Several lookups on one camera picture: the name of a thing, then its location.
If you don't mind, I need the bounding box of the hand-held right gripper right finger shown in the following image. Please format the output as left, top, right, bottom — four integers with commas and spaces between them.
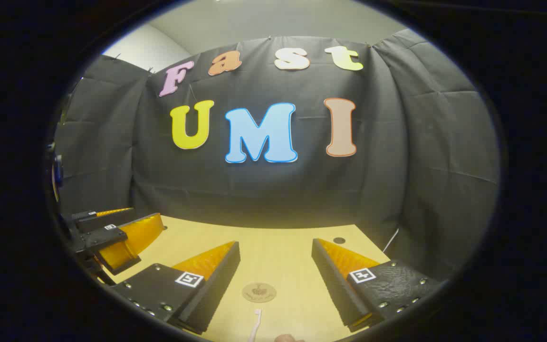
311, 238, 445, 332

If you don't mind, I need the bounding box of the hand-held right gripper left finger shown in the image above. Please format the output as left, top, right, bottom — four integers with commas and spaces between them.
112, 241, 241, 334

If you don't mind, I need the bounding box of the round cork coaster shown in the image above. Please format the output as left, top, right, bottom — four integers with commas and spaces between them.
242, 283, 277, 304

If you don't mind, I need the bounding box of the white toothbrush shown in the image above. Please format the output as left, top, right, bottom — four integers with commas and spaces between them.
249, 309, 262, 342

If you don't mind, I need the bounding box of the wooden desktop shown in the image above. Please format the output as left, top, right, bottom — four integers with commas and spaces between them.
97, 214, 393, 342

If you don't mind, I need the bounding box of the black backdrop cloth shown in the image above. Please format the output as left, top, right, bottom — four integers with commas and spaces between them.
55, 28, 501, 281

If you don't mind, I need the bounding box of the white cable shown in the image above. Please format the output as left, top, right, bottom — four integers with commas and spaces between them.
382, 228, 400, 253

